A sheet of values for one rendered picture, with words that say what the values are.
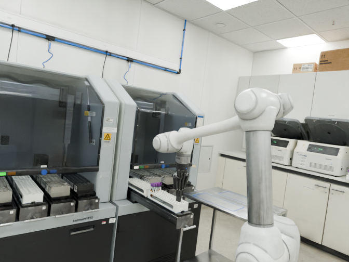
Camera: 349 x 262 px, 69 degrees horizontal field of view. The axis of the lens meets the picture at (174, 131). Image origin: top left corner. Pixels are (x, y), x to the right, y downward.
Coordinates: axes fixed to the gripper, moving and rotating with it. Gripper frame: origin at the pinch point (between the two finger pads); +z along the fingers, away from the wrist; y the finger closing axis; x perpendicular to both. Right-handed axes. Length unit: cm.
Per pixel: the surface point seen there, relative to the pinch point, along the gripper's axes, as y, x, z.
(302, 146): -233, -27, -28
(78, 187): 45, -45, 3
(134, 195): 6.8, -38.1, 10.6
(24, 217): 75, -37, 14
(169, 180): -30, -45, 4
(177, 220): 6.7, 8.1, 11.0
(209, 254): -58, -17, 62
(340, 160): -231, 18, -18
